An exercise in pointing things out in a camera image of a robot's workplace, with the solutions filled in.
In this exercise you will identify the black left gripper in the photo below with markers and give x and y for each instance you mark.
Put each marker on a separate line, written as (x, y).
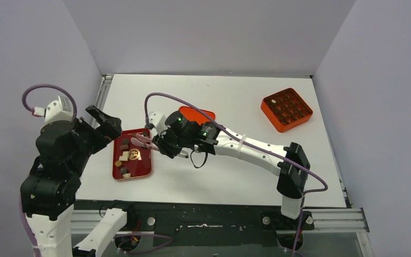
(112, 125)

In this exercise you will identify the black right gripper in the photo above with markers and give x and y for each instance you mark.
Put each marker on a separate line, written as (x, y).
(161, 144)

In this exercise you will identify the pink silicone tongs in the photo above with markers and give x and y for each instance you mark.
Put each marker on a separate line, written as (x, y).
(146, 142)

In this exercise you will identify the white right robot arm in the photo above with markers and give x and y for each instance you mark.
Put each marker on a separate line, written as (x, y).
(288, 163)

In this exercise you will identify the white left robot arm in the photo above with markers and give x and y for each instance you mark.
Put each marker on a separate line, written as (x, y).
(48, 194)

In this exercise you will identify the white chocolate block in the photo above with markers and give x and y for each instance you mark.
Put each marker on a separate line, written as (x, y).
(123, 158)

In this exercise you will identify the red chocolate tray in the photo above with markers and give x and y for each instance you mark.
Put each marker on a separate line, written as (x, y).
(139, 162)

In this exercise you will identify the orange compartment chocolate box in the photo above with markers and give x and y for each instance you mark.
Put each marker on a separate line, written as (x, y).
(290, 110)

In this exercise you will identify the orange box lid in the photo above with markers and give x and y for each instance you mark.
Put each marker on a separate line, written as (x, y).
(189, 114)

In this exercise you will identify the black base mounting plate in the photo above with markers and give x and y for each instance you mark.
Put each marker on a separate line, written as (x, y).
(202, 225)

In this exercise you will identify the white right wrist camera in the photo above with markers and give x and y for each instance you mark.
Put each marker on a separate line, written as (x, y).
(155, 121)

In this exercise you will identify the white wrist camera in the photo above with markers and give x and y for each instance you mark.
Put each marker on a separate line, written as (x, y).
(155, 121)
(59, 109)

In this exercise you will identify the aluminium table edge rail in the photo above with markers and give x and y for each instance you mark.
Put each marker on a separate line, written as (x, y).
(100, 122)

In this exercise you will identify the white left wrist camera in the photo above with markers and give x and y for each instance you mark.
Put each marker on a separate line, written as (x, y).
(59, 109)

